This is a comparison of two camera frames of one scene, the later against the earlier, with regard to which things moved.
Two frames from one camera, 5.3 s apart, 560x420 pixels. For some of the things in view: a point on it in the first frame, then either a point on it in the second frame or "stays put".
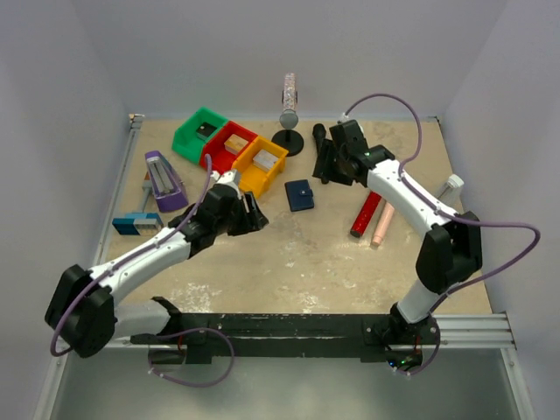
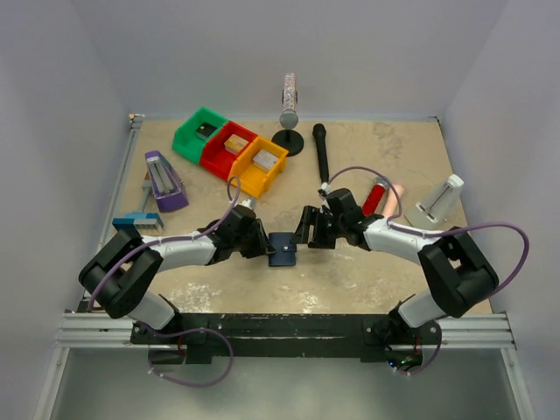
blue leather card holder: (300, 195) to (284, 254)
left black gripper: (253, 220) to (262, 246)
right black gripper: (324, 166) to (310, 215)
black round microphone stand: (290, 140) stays put
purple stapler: (168, 187) stays put
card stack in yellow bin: (265, 160) stays put
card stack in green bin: (204, 130) stays put
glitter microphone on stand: (289, 118) stays put
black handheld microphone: (319, 134) stays put
